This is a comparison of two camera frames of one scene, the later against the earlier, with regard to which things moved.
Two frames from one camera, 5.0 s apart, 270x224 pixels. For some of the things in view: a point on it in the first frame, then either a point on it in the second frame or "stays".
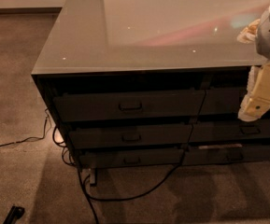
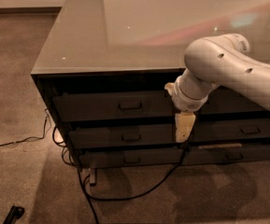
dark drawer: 129,106 stays
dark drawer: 119,158 stays
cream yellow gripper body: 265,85 → 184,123
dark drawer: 232,155 stays
